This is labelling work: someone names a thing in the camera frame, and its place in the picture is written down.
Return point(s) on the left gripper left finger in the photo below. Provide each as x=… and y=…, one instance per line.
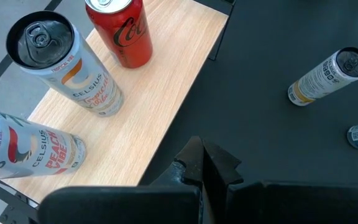
x=120, y=205

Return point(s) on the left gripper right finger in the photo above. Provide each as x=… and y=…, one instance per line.
x=291, y=205

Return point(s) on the Celsius Peach Vibe can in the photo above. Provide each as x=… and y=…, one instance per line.
x=26, y=149

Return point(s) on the Celsius Tropical Vibe can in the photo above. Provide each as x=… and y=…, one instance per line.
x=73, y=71

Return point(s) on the tall red Coca-Cola can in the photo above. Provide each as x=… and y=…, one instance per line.
x=126, y=34

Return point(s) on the black table mat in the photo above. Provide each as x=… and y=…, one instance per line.
x=259, y=109

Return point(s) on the white Celsius can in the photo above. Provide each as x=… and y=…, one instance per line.
x=322, y=81

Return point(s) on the wooden shelf black frame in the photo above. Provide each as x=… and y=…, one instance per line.
x=154, y=93

